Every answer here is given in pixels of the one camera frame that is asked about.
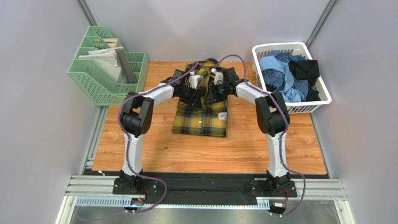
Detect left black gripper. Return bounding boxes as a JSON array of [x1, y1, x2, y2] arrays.
[[178, 84, 203, 109]]

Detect yellow plaid long sleeve shirt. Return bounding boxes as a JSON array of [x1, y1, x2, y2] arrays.
[[171, 58, 227, 138]]

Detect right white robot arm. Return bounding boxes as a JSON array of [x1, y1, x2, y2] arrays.
[[205, 68, 290, 196]]

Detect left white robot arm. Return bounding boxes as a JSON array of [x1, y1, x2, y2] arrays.
[[114, 68, 198, 194]]

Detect blue checked shirt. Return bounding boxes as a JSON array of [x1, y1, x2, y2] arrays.
[[259, 50, 309, 103]]

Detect light blue shirt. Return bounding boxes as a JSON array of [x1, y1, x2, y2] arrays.
[[258, 56, 305, 103]]

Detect white laundry basket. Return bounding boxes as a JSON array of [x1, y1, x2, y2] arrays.
[[252, 42, 332, 113]]

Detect grey folder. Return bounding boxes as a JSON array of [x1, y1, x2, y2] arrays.
[[115, 47, 137, 84]]

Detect green file organizer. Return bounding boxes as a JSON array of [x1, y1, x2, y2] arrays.
[[68, 26, 149, 106]]

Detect papers in organizer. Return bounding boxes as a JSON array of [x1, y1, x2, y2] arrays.
[[78, 38, 126, 84]]

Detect black garment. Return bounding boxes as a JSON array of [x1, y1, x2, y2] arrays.
[[267, 59, 321, 102]]

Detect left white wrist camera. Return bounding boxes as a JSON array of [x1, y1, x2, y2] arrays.
[[188, 71, 203, 89]]

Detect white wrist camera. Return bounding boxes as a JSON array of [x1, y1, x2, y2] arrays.
[[211, 68, 224, 85], [188, 71, 203, 89]]

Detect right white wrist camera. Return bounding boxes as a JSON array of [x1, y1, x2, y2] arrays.
[[211, 68, 224, 85]]

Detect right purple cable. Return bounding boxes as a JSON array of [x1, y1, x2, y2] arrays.
[[214, 55, 307, 217]]

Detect purple cable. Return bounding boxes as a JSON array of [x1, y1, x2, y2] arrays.
[[214, 55, 307, 217], [117, 61, 199, 214]]

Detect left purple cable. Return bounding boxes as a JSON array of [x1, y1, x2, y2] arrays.
[[117, 61, 199, 214]]

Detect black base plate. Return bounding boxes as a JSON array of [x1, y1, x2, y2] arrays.
[[103, 171, 298, 205]]

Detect aluminium rail frame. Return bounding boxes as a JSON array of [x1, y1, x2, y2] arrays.
[[57, 173, 354, 224]]

